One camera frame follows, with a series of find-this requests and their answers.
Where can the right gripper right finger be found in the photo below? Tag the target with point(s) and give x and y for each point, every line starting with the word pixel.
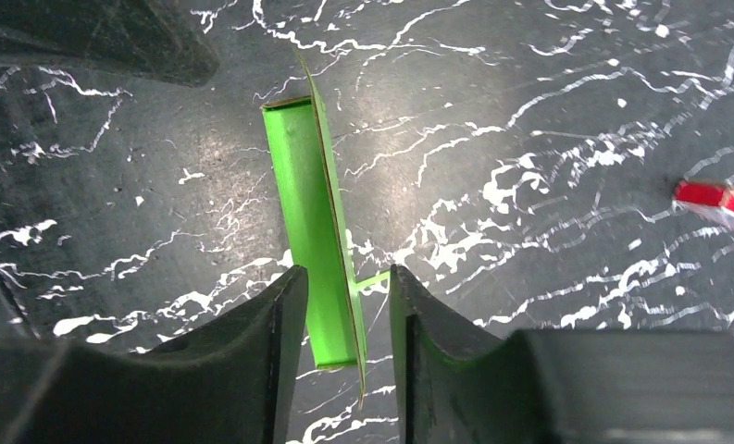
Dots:
pixel 457 383

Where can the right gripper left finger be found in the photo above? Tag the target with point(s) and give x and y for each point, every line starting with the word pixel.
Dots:
pixel 228 381

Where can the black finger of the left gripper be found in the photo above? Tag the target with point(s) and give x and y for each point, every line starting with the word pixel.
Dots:
pixel 143 39

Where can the green paper box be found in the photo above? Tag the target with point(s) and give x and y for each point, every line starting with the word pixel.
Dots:
pixel 300 146

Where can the small red block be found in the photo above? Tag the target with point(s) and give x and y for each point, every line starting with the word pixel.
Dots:
pixel 713 201

